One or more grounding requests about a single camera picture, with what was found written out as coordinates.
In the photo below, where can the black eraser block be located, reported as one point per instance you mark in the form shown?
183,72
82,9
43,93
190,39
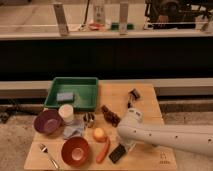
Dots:
117,153

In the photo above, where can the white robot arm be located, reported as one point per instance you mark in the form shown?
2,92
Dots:
192,138

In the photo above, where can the purple bowl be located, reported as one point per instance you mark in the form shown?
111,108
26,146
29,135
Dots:
47,122

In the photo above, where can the red bowl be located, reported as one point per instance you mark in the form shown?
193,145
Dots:
75,151

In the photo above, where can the green plastic tray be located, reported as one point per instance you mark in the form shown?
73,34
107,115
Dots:
80,92

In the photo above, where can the black brush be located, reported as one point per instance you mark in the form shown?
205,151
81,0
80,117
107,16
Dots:
134,95

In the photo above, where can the brown grape bunch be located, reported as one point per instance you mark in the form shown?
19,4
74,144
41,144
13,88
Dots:
110,116

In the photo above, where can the small striped metal cup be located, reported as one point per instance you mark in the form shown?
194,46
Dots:
89,119

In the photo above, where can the blue sponge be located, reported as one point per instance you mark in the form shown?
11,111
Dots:
66,96

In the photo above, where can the white cup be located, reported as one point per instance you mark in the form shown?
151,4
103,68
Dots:
66,112

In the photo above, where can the yellow apple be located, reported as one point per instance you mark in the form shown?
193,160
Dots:
99,135

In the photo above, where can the wooden board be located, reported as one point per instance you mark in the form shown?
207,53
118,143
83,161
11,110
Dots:
143,157

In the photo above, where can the orange carrot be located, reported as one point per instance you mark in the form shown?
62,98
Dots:
103,152

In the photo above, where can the silver fork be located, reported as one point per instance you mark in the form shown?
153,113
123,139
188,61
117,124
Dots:
44,149

